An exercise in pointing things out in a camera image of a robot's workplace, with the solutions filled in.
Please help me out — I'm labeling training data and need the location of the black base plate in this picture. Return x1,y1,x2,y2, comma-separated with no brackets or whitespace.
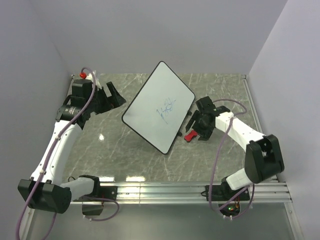
211,185,251,201
75,185,118,202

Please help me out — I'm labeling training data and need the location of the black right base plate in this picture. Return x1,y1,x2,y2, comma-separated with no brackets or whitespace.
211,185,251,201

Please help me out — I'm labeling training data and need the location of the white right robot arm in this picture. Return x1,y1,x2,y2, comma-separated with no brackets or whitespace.
184,96,285,201

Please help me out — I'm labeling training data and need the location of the red cable connector cap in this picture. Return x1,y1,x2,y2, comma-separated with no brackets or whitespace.
79,72,87,79

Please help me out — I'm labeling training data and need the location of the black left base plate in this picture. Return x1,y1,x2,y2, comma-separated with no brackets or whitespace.
75,185,118,202

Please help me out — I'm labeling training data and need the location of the aluminium side rail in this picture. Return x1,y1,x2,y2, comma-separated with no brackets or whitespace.
241,74,262,132

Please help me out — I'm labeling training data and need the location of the white whiteboard with black frame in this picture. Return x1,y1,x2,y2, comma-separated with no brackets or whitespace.
121,61,196,154

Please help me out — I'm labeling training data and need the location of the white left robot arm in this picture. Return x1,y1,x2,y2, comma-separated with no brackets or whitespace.
17,79,126,214

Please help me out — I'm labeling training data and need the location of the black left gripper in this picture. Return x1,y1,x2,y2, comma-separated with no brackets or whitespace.
86,82,126,115

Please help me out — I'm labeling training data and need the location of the red bone-shaped eraser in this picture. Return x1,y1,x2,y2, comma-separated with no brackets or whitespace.
184,130,198,143

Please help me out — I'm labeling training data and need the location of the aluminium mounting rail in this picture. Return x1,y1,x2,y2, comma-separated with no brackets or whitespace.
69,181,293,205

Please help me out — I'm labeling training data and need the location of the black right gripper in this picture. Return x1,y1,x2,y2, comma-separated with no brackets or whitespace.
184,110,214,142

